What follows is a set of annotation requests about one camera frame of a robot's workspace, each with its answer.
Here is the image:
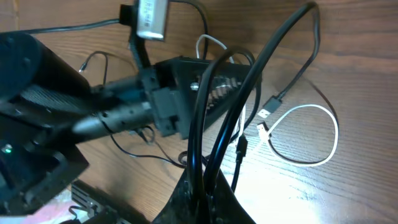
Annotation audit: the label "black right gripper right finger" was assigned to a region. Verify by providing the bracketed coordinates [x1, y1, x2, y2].
[209, 171, 256, 224]

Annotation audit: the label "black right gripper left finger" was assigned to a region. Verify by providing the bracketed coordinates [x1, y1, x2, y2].
[152, 169, 202, 224]

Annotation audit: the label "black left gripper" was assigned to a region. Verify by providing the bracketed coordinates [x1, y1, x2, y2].
[71, 56, 262, 140]

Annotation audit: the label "white USB cable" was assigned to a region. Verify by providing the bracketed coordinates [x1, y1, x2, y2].
[195, 34, 340, 167]

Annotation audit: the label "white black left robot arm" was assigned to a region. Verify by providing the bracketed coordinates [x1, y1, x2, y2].
[1, 32, 213, 215]

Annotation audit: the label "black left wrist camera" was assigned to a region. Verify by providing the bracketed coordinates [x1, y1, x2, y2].
[119, 0, 169, 69]

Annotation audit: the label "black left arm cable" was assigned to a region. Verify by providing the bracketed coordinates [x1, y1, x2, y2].
[18, 0, 210, 60]

